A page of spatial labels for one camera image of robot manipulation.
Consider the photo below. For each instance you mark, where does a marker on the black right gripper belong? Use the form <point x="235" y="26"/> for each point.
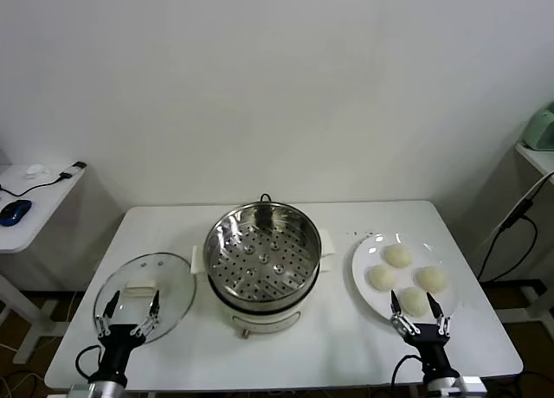
<point x="428" y="344"/>

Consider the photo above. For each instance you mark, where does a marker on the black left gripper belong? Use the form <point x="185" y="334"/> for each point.
<point x="119" y="342"/>

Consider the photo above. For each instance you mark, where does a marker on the white steamed baozi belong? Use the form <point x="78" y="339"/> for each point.
<point x="414" y="303"/>
<point x="431" y="279"/>
<point x="382" y="278"/>
<point x="398" y="256"/>

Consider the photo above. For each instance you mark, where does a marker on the round glass pot lid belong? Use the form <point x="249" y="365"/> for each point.
<point x="173" y="285"/>

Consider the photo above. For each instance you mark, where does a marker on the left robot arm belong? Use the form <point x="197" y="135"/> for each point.
<point x="108" y="390"/>

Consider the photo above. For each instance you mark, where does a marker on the stainless steel steamer basket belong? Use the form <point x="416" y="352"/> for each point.
<point x="259" y="259"/>

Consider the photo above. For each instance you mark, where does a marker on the white round plate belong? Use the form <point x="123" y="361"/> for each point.
<point x="370" y="300"/>

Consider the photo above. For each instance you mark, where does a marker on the white side desk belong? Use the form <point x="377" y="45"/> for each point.
<point x="39" y="207"/>

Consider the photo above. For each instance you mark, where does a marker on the blue computer mouse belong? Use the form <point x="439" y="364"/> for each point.
<point x="15" y="211"/>

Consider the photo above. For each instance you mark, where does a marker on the small black device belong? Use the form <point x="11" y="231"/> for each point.
<point x="78" y="164"/>

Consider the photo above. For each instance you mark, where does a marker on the small white crumpled object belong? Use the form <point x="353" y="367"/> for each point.
<point x="36" y="171"/>

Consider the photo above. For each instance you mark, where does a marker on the white side table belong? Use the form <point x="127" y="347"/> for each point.
<point x="536" y="160"/>

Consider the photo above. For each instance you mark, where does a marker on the pale green appliance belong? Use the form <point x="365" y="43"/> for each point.
<point x="541" y="130"/>

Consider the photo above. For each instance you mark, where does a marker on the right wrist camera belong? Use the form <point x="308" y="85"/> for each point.
<point x="474" y="385"/>

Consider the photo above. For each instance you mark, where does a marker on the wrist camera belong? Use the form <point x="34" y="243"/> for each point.
<point x="80" y="391"/>
<point x="474" y="385"/>

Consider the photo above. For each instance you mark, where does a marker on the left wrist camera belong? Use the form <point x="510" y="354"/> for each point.
<point x="80" y="391"/>

